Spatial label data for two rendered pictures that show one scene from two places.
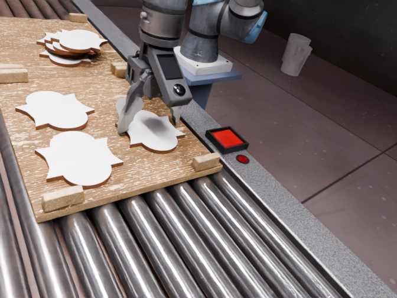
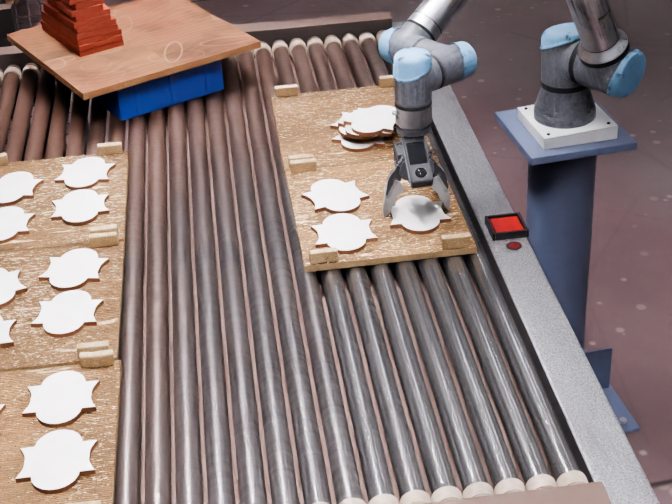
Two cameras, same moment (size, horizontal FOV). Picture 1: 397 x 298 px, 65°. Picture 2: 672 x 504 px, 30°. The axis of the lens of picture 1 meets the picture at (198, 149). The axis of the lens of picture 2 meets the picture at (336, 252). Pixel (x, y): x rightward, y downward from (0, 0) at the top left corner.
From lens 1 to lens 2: 1.98 m
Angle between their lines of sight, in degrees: 32
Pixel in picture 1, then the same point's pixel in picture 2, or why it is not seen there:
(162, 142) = (421, 224)
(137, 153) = (395, 233)
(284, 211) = (521, 288)
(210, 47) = (570, 104)
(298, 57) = not seen: outside the picture
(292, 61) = not seen: outside the picture
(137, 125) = (405, 209)
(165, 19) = (408, 116)
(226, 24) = (580, 74)
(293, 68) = not seen: outside the picture
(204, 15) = (552, 63)
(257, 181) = (514, 264)
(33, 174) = (307, 242)
